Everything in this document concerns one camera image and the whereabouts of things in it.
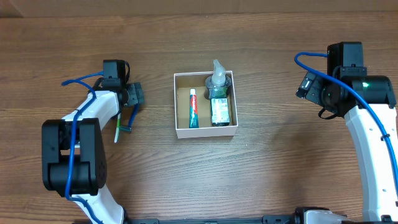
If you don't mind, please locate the blue disposable razor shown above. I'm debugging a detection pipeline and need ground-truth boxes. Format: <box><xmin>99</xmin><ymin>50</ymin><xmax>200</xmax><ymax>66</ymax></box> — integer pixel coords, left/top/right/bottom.
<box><xmin>119</xmin><ymin>103</ymin><xmax>139</xmax><ymax>133</ymax></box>

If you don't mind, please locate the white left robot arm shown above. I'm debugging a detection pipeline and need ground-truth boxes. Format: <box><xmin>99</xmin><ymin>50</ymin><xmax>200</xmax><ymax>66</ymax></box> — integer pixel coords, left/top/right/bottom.
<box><xmin>42</xmin><ymin>59</ymin><xmax>144</xmax><ymax>224</ymax></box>

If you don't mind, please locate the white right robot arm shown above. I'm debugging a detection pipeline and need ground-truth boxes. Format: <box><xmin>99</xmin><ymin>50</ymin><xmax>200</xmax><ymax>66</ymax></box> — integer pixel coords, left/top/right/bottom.
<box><xmin>294</xmin><ymin>42</ymin><xmax>397</xmax><ymax>223</ymax></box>

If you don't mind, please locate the green white soap packet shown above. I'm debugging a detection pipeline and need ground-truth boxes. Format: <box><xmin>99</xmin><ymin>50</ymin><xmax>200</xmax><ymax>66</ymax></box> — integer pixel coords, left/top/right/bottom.
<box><xmin>211</xmin><ymin>98</ymin><xmax>230</xmax><ymax>126</ymax></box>

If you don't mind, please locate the white cardboard box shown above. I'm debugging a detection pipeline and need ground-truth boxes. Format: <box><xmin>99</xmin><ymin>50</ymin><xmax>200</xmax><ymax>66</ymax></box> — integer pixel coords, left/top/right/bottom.
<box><xmin>174</xmin><ymin>72</ymin><xmax>239</xmax><ymax>139</ymax></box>

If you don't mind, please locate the green white toothbrush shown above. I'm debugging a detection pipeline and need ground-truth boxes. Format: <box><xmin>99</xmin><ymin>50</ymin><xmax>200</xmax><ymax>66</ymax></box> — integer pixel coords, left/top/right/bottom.
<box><xmin>114</xmin><ymin>113</ymin><xmax>121</xmax><ymax>143</ymax></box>

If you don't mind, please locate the clear soap pump bottle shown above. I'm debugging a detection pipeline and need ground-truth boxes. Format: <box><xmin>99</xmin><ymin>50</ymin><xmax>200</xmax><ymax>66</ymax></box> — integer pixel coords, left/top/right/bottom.
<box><xmin>204</xmin><ymin>59</ymin><xmax>232</xmax><ymax>100</ymax></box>

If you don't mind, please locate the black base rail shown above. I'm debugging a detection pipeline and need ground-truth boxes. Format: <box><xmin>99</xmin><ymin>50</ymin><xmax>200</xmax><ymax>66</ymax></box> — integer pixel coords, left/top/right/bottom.
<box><xmin>124</xmin><ymin>215</ymin><xmax>295</xmax><ymax>224</ymax></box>

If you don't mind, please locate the red green toothpaste tube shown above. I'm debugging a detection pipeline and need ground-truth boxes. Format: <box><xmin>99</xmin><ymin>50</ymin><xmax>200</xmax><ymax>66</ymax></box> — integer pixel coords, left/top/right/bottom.
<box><xmin>189</xmin><ymin>88</ymin><xmax>199</xmax><ymax>128</ymax></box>

